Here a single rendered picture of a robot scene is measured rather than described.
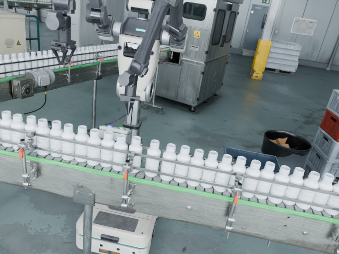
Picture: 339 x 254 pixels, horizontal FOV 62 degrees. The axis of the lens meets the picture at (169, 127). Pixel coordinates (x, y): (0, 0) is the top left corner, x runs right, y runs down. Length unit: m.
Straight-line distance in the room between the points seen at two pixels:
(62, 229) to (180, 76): 3.29
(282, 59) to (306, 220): 9.40
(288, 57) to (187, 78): 6.22
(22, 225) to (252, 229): 1.79
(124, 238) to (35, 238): 0.71
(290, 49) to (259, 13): 3.13
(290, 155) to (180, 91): 2.64
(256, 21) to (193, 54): 8.55
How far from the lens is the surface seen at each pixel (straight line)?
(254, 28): 13.14
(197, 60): 4.76
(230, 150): 1.78
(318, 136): 3.60
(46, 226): 2.50
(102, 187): 1.32
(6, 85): 2.55
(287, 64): 10.64
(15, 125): 1.41
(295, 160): 2.91
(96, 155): 1.28
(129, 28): 1.77
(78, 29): 7.05
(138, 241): 2.03
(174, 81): 4.98
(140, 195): 1.29
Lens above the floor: 1.71
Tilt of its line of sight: 24 degrees down
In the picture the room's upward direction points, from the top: 9 degrees clockwise
